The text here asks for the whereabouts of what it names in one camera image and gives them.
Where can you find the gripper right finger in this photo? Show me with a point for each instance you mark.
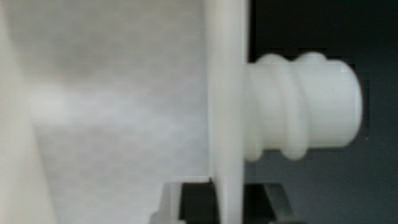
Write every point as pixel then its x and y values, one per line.
pixel 266 207

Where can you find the white cabinet body box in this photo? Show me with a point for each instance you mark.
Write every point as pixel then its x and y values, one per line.
pixel 140 108

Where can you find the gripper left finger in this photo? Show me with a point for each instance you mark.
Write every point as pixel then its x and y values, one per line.
pixel 188 205

